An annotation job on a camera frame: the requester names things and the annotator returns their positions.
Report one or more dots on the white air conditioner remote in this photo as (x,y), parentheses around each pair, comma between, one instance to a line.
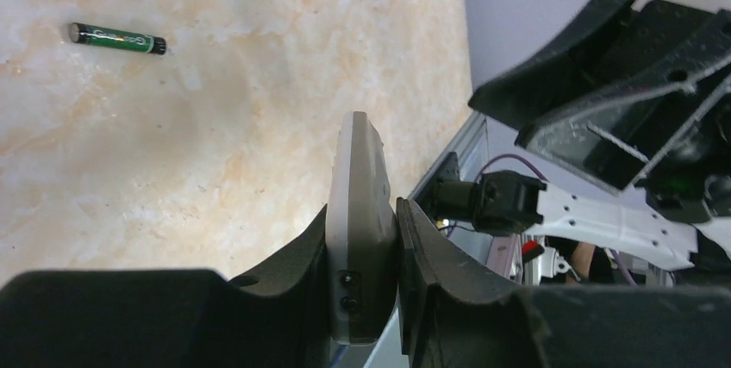
(360,236)

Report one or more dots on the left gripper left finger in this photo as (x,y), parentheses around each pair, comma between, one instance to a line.
(274,315)

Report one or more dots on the green battery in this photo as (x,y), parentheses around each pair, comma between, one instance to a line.
(96,36)

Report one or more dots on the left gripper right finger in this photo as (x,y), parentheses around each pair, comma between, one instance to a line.
(455,312)

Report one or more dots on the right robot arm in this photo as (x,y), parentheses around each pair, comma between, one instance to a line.
(677,230)

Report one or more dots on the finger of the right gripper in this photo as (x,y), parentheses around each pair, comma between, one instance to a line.
(557,73)
(657,118)

